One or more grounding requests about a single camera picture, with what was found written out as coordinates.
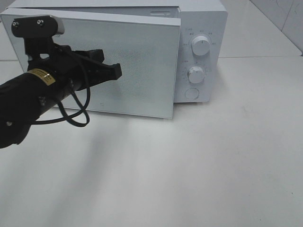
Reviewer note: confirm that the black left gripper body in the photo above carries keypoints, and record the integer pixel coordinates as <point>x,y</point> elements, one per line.
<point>44,54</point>

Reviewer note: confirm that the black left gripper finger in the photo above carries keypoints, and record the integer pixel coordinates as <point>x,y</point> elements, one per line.
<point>91,55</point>
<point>100,73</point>

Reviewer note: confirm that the white microwave door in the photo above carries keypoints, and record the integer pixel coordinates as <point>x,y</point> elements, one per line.
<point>146,48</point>

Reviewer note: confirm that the white round door button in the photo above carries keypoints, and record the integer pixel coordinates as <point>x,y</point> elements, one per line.
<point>192,93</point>

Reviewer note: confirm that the white microwave knob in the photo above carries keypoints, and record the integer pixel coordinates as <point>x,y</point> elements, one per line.
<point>196,74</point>
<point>200,45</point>

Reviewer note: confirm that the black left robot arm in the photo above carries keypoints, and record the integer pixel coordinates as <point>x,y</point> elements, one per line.
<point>54,89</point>

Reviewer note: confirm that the white microwave oven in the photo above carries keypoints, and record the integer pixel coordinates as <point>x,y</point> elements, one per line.
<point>198,17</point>

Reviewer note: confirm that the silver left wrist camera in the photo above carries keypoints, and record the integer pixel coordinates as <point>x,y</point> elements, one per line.
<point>42,26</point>

